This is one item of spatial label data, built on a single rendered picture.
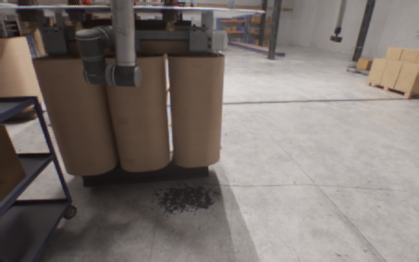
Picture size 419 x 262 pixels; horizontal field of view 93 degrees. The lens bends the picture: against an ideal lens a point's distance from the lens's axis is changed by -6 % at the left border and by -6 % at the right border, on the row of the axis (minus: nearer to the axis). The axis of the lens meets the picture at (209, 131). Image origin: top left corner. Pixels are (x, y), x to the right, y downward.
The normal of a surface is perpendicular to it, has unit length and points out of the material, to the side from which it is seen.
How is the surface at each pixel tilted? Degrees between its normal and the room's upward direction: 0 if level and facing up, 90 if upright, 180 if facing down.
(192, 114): 90
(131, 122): 90
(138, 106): 90
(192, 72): 90
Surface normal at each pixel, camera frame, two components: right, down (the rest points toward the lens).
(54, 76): 0.18, 0.44
